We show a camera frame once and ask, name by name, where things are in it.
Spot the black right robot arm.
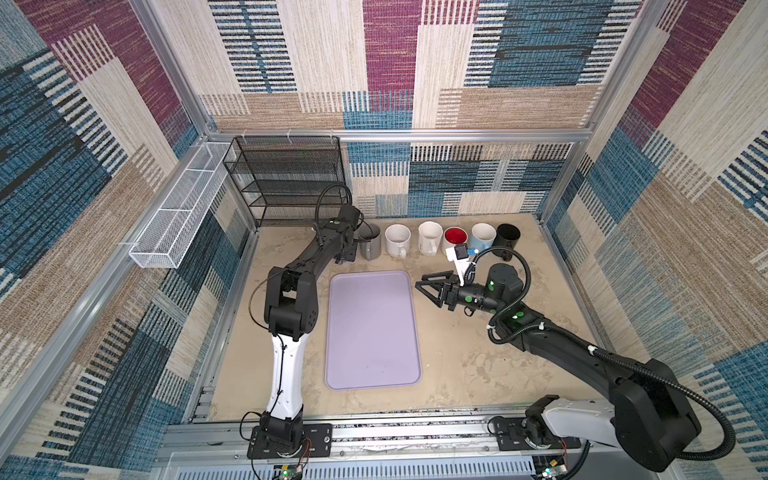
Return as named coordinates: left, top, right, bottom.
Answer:
left=415, top=263, right=709, bottom=472

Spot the lavender plastic tray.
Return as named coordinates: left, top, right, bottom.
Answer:
left=325, top=270, right=422, bottom=391

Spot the white wire mesh basket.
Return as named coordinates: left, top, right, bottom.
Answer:
left=129, top=142, right=229, bottom=269

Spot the black wire mesh shelf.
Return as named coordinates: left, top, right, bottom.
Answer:
left=224, top=136, right=351, bottom=226

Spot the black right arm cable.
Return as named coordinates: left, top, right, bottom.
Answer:
left=465, top=245, right=738, bottom=480

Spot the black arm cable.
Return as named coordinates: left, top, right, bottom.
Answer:
left=314, top=183, right=354, bottom=229
left=465, top=245, right=738, bottom=480

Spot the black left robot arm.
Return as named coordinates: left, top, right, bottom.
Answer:
left=253, top=204, right=363, bottom=455

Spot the black ceramic mug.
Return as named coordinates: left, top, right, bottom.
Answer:
left=492, top=223, right=521, bottom=262

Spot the cream speckled mug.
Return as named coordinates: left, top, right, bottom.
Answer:
left=384, top=224, right=412, bottom=259

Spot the aluminium front rail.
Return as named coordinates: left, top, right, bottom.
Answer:
left=149, top=407, right=679, bottom=480

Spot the grey ceramic mug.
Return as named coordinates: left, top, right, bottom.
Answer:
left=357, top=221, right=381, bottom=261

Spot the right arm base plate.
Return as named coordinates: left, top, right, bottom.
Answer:
left=486, top=416, right=582, bottom=451

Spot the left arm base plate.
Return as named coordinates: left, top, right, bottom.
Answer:
left=247, top=423, right=333, bottom=460

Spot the white ceramic mug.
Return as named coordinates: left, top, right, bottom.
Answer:
left=441, top=226, right=468, bottom=256

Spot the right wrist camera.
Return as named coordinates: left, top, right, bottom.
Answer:
left=445, top=243, right=479, bottom=286

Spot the white patterned mug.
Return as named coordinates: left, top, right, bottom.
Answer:
left=418, top=221, right=443, bottom=256

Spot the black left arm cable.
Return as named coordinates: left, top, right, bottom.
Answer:
left=314, top=183, right=354, bottom=229

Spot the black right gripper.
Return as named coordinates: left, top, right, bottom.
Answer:
left=415, top=268, right=502, bottom=314

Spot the light blue mug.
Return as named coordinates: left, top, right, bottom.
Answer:
left=468, top=222, right=496, bottom=254

